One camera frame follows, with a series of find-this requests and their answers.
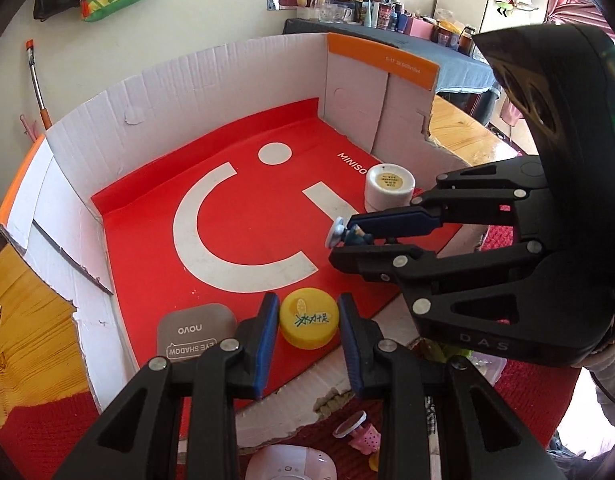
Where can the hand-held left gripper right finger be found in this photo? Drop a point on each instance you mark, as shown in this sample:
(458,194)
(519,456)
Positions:
(350,347)

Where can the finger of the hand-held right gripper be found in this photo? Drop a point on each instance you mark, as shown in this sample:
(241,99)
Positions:
(392,222)
(367,261)

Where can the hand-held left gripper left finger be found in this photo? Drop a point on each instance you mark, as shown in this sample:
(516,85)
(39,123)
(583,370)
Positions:
(267,345)

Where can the small blue grey figurine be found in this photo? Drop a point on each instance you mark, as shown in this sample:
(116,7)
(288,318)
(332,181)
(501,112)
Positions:
(337,232)

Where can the yellow round lid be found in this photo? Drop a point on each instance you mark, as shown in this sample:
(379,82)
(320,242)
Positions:
(307,317)

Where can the white pink round device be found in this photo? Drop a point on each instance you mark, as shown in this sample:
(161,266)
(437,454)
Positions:
(287,465)

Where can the clear plastic box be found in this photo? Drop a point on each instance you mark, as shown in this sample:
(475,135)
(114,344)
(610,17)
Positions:
(482,367)

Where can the white orange cardboard box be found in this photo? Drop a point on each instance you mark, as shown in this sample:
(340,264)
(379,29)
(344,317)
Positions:
(187,90)

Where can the white round jar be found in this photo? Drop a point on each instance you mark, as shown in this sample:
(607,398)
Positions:
(387,187)

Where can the grey eyeshadow palette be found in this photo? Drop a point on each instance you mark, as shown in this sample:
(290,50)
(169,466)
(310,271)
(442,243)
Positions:
(192,330)

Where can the pink cloth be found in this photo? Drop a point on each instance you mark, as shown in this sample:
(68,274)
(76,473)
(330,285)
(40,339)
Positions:
(512,110)

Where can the table with dark cloth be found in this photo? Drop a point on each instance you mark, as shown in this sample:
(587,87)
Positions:
(457,70)

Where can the red paper bag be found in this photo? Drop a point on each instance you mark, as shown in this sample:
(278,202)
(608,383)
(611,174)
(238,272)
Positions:
(137,240)

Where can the green pink hanging ornament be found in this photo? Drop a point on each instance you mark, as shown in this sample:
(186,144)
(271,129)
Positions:
(510,2)

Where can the cluttered bottles and cups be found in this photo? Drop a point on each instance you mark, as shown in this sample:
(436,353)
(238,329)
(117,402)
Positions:
(382,12)

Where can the red knitted mat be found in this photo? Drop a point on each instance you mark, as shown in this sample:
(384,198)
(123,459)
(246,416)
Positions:
(37,435)

